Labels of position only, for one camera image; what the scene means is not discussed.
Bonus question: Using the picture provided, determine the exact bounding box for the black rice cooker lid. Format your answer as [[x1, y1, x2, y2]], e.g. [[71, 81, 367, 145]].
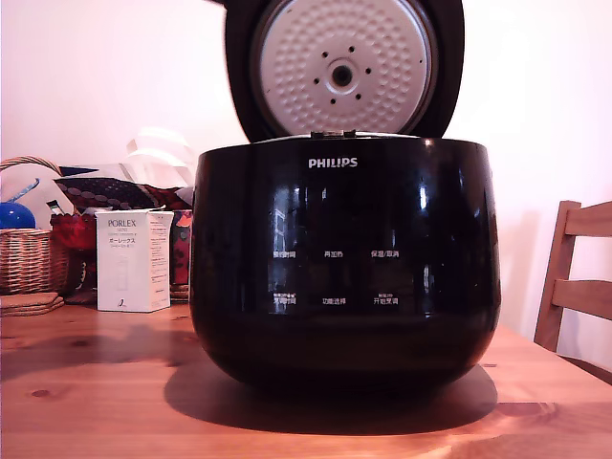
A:
[[222, 0, 467, 143]]

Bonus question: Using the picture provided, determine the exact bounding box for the black Philips rice cooker body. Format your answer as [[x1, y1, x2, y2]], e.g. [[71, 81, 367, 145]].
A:
[[188, 136, 503, 399]]

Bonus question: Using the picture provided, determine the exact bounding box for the white paper bag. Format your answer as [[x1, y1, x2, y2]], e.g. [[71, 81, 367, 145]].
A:
[[124, 125, 198, 188]]

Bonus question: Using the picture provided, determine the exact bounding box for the dark dotted fabric bag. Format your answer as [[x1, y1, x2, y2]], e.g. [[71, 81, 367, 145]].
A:
[[53, 174, 193, 212]]

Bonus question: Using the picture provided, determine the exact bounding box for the red floral tin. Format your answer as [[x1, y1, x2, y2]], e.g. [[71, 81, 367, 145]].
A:
[[169, 208, 194, 303]]

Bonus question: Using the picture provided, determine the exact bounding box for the blue ribbon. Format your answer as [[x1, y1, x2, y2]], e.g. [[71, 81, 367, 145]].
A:
[[3, 177, 42, 205]]

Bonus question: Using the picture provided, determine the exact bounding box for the white Porlex box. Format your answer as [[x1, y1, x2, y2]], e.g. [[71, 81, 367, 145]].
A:
[[95, 208, 175, 314]]

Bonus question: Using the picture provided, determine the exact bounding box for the blue ball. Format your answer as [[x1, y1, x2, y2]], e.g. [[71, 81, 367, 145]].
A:
[[0, 200, 37, 231]]

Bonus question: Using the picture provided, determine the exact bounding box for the woven wicker basket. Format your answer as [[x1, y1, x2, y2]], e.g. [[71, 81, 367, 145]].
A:
[[0, 156, 74, 295]]

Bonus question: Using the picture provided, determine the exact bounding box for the cork coaster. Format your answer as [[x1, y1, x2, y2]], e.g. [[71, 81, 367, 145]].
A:
[[0, 300, 66, 317], [0, 292, 64, 307]]

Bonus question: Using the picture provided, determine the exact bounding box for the wooden chair with slats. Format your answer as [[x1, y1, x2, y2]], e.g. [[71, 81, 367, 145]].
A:
[[533, 199, 612, 384]]

